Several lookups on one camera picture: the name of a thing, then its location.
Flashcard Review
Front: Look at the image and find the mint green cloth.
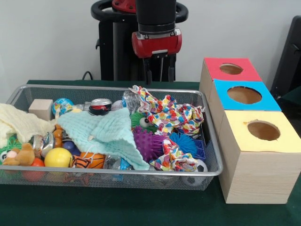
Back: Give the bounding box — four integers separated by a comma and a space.
56, 108, 151, 171

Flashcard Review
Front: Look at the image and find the dark green table cloth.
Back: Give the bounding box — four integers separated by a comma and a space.
0, 79, 301, 226

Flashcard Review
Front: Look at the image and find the wooden three-hole box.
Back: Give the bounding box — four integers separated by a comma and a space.
198, 57, 301, 204

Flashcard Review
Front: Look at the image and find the purple spiky ball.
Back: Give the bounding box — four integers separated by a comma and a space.
132, 126, 166, 163

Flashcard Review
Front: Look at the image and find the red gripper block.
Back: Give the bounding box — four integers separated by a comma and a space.
131, 28, 182, 85

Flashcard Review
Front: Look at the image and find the colourful patterned cloth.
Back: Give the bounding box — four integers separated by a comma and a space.
129, 85, 206, 171

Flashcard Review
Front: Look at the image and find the blue spiky ball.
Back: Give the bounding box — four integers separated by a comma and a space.
168, 132, 198, 157

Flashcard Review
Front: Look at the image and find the small soccer ball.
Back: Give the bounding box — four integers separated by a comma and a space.
181, 159, 208, 186

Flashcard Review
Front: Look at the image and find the brown plush bear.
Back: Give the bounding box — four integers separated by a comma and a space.
2, 143, 36, 166

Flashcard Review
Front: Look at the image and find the blue globe ball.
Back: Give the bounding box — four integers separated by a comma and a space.
52, 98, 75, 118

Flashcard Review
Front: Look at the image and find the wooden cube block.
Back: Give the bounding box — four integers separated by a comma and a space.
28, 99, 54, 121

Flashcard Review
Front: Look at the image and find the yellow ball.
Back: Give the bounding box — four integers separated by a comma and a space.
44, 147, 73, 169

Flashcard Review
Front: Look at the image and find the cream yellow cloth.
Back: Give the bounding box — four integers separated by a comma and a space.
0, 103, 56, 149

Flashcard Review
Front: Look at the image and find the shallow clear mesh bin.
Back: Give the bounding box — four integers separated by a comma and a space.
0, 84, 224, 191

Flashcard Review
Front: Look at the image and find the black chair back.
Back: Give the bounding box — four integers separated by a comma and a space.
270, 16, 301, 111

